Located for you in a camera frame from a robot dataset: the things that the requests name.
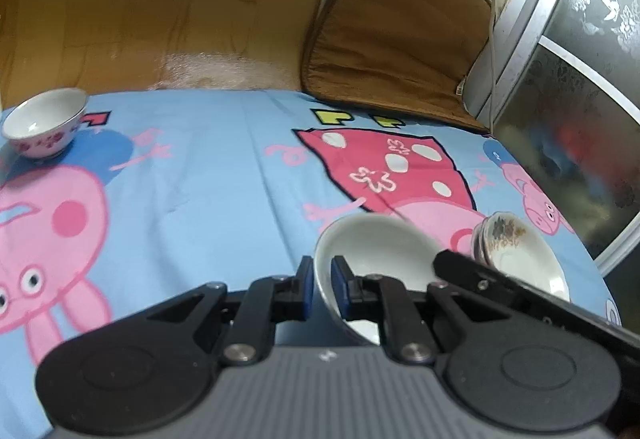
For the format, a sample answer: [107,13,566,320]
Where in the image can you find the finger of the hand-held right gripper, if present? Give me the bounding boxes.
[433,249,538,315]

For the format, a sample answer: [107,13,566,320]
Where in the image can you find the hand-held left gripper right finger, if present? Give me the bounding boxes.
[331,255,507,366]

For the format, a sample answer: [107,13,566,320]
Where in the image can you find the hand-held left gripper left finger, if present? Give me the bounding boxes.
[145,255,317,367]

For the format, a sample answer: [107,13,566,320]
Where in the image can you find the plain white bowl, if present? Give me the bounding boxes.
[313,213,443,346]

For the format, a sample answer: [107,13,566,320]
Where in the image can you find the printed blue blanket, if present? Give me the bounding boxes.
[0,89,622,439]

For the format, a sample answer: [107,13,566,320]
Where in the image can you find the frosted glass sliding door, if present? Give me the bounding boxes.
[472,0,640,277]

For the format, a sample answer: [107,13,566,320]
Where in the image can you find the brown seat cushion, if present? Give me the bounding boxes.
[299,0,493,134]

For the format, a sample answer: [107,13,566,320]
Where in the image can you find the pink floral white bowl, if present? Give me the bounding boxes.
[1,88,90,160]

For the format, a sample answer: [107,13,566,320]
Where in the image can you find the white cable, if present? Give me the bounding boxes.
[484,0,502,132]

